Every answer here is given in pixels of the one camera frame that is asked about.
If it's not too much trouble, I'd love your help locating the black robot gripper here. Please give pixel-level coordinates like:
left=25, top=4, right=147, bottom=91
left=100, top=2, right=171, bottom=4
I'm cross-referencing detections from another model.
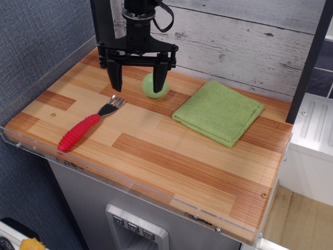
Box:
left=97, top=20, right=178, bottom=93

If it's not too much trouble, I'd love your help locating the green ball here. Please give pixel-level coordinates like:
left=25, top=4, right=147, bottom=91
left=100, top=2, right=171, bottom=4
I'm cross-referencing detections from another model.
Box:
left=142, top=73, right=168, bottom=99

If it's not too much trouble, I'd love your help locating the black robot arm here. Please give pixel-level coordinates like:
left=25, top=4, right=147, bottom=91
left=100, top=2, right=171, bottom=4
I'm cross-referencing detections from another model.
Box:
left=91, top=1, right=178, bottom=93

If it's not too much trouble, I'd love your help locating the green folded cloth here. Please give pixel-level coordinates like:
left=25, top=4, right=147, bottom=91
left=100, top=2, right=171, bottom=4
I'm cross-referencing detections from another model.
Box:
left=172, top=81, right=264, bottom=148

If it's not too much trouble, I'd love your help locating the grey toy fridge cabinet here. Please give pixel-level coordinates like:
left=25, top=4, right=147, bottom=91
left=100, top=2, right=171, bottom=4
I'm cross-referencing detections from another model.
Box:
left=49, top=162, right=241, bottom=249

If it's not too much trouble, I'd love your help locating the white toy sink counter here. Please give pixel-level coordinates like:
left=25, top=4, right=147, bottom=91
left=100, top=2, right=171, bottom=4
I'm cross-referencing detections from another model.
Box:
left=278, top=93, right=332, bottom=205

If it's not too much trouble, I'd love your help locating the yellow object at corner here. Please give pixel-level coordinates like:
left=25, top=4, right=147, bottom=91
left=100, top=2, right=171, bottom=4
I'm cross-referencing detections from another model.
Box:
left=19, top=238, right=47, bottom=250

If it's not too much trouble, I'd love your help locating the black white object at corner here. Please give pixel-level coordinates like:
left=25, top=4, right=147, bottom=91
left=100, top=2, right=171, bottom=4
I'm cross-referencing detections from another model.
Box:
left=1, top=218, right=40, bottom=249

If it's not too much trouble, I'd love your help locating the red handled metal fork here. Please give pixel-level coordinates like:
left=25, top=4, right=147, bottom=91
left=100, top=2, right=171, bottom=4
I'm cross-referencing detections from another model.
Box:
left=57, top=95, right=125, bottom=152

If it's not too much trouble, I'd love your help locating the left black vertical post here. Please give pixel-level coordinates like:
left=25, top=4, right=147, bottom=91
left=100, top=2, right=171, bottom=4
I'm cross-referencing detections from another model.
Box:
left=90, top=0, right=115, bottom=69

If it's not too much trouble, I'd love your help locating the black vertical post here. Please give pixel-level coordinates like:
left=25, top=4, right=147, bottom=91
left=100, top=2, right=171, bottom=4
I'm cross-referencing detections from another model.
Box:
left=286, top=0, right=332, bottom=124
left=90, top=0, right=115, bottom=69

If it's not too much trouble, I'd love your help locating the black cable loop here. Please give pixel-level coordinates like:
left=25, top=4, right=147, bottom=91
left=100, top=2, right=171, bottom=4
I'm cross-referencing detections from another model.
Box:
left=153, top=0, right=175, bottom=33

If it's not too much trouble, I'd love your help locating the right black vertical post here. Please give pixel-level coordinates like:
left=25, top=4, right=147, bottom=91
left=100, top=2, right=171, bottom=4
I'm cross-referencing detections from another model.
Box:
left=286, top=0, right=332, bottom=124

